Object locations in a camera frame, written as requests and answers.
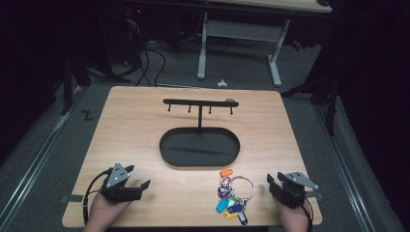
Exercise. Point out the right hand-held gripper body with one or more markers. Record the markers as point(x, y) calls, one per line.
point(290, 191)

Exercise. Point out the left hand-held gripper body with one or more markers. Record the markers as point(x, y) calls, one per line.
point(120, 190)

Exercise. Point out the person's right hand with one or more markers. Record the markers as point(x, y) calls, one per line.
point(295, 220)

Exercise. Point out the person's left hand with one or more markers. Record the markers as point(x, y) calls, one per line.
point(103, 214)

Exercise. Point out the grey tape strip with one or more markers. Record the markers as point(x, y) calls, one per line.
point(72, 198)
point(315, 195)

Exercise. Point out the black tape floor mark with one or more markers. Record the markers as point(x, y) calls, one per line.
point(87, 115)

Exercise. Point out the black key rack with tray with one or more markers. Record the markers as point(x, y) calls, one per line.
point(199, 148)

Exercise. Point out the black metal stand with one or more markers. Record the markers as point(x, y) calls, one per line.
point(331, 103)
point(67, 87)

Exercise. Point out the small white floor object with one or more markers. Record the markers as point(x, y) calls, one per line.
point(222, 83)

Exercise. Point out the small red object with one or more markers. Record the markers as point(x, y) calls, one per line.
point(297, 45)

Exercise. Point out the dark computer tower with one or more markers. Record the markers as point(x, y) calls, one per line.
point(132, 32)

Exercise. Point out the white-framed desk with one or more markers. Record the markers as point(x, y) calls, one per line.
point(240, 30)

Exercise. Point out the metal floor rail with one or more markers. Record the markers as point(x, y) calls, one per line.
point(348, 174)
point(35, 161)

